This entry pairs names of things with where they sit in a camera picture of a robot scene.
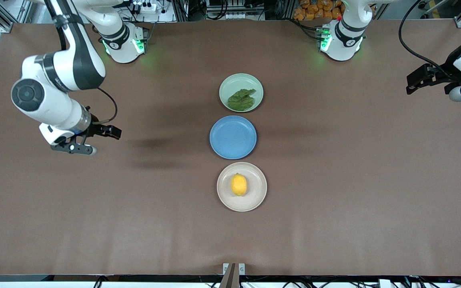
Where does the bag of orange items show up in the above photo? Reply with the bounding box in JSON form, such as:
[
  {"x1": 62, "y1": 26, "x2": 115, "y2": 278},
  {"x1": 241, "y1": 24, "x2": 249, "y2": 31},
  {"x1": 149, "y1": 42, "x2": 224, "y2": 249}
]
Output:
[{"x1": 293, "y1": 0, "x2": 345, "y2": 21}]

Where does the white power strip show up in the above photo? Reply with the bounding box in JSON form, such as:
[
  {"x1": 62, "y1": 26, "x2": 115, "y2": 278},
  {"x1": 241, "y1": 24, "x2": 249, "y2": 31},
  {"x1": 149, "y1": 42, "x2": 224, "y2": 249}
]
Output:
[{"x1": 132, "y1": 1, "x2": 159, "y2": 13}]

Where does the light green plate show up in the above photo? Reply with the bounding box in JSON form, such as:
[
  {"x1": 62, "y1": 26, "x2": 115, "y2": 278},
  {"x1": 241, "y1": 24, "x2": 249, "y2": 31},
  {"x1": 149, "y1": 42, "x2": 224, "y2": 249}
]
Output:
[{"x1": 219, "y1": 73, "x2": 264, "y2": 113}]

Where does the beige plate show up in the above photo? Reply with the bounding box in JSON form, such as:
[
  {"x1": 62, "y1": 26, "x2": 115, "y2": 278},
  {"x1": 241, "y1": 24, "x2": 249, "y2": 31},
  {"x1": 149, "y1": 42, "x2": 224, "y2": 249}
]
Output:
[{"x1": 216, "y1": 162, "x2": 267, "y2": 212}]

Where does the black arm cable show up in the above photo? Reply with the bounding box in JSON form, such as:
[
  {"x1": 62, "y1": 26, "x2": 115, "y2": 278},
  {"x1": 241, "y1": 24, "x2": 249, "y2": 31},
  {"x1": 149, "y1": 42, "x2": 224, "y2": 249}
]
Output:
[
  {"x1": 54, "y1": 0, "x2": 118, "y2": 124},
  {"x1": 398, "y1": 0, "x2": 451, "y2": 73}
]

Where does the green lettuce leaf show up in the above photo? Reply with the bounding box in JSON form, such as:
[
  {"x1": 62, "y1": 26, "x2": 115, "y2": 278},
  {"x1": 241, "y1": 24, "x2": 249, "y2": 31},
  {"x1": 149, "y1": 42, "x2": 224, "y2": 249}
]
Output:
[{"x1": 227, "y1": 88, "x2": 257, "y2": 112}]

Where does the blue plate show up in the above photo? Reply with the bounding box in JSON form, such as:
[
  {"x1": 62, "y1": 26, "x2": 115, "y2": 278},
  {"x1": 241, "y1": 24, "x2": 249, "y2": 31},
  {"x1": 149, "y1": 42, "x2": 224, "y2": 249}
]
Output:
[{"x1": 209, "y1": 116, "x2": 257, "y2": 160}]

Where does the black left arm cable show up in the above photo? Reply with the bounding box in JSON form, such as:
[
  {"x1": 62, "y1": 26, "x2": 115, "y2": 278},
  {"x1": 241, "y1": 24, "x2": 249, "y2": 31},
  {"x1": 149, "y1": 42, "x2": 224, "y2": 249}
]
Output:
[{"x1": 398, "y1": 0, "x2": 451, "y2": 73}]

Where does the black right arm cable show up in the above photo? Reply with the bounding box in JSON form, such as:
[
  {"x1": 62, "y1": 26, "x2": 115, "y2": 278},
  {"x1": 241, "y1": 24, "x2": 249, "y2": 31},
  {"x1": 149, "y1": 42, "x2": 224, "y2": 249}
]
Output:
[{"x1": 54, "y1": 0, "x2": 118, "y2": 124}]

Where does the yellow lemon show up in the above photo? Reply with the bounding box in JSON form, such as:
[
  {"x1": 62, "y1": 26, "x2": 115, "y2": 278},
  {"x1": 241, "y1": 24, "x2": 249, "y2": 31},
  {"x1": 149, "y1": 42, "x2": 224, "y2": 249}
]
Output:
[{"x1": 230, "y1": 173, "x2": 248, "y2": 196}]

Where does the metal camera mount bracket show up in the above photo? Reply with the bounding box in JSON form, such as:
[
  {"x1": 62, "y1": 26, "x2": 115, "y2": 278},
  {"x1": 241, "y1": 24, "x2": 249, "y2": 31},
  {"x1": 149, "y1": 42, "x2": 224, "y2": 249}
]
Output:
[{"x1": 222, "y1": 263, "x2": 246, "y2": 288}]

